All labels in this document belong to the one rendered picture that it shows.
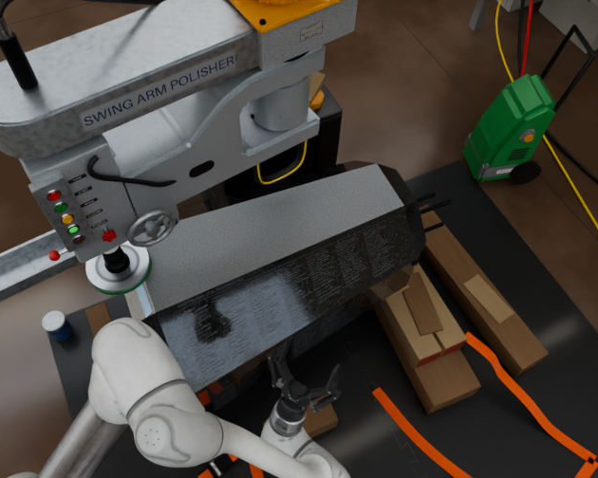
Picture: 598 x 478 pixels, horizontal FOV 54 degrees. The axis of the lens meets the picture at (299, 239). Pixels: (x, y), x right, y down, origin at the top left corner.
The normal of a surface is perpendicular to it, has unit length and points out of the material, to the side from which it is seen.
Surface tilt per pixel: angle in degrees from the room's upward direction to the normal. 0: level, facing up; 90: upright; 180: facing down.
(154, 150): 4
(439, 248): 0
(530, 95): 34
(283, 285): 45
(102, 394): 55
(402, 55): 0
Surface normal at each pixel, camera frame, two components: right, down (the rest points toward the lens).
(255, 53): 0.56, 0.71
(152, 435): -0.22, -0.18
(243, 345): 0.34, 0.17
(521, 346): 0.02, -0.53
